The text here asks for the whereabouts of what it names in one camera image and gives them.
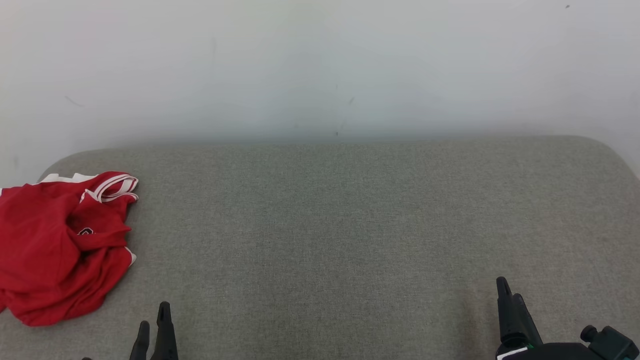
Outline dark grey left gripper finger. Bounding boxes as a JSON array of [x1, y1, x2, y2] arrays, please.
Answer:
[[150, 301, 179, 360], [129, 320, 151, 360]]

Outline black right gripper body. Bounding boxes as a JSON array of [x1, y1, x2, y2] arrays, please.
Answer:
[[495, 342, 593, 360]]

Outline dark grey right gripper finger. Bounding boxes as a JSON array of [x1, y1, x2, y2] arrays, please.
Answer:
[[512, 294, 543, 347], [496, 276, 518, 346]]

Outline red shorts white stripe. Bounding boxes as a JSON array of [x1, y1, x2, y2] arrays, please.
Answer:
[[0, 220, 137, 327]]

